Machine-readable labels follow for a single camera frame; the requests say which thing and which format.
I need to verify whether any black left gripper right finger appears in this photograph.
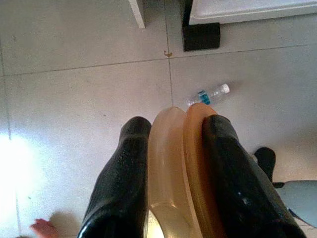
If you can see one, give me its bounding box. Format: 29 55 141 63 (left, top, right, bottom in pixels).
202 114 307 238

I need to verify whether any white panel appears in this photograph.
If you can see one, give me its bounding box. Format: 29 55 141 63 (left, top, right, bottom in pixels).
128 0 146 29

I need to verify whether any robot leg grey black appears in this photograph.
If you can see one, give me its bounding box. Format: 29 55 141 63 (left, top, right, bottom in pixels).
254 146 317 228

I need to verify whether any white fridge body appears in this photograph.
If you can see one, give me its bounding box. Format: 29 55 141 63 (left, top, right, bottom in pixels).
189 0 317 25

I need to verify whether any clear water bottle blue label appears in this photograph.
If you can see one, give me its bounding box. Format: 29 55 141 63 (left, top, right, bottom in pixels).
185 83 231 108

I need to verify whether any person bare foot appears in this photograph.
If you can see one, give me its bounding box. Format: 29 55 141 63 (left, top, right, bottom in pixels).
29 218 59 238

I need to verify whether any orange lidded plastic container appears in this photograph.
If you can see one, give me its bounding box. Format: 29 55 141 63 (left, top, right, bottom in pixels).
146 103 227 238

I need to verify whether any black block foot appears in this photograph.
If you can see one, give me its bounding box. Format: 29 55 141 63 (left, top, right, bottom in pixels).
182 0 221 52

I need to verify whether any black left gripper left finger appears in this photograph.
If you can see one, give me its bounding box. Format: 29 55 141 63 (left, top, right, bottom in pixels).
76 116 152 238

